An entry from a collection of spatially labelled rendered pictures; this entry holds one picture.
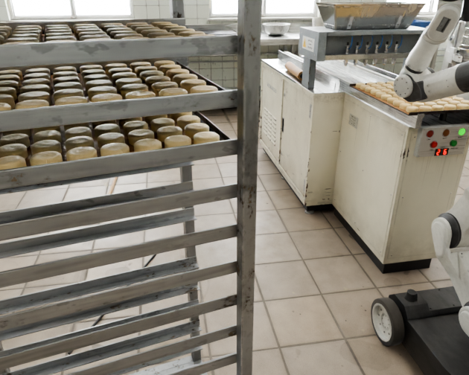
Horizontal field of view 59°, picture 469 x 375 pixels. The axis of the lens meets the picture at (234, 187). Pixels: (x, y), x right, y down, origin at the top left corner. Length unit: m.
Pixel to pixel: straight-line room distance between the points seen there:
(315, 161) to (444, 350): 1.35
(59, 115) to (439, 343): 1.60
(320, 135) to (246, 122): 1.93
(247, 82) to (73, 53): 0.27
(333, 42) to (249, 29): 1.94
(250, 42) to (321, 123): 1.95
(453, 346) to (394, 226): 0.65
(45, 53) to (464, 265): 1.62
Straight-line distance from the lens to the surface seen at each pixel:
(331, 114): 2.63
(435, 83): 1.49
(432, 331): 1.92
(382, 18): 2.71
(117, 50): 0.68
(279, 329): 2.01
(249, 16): 0.70
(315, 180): 2.75
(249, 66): 0.71
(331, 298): 2.21
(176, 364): 1.68
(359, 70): 3.13
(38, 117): 0.69
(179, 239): 0.82
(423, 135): 2.06
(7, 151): 0.82
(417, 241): 2.38
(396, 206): 2.20
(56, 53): 0.67
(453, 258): 1.87
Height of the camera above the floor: 1.41
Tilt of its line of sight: 26 degrees down
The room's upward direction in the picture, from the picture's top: straight up
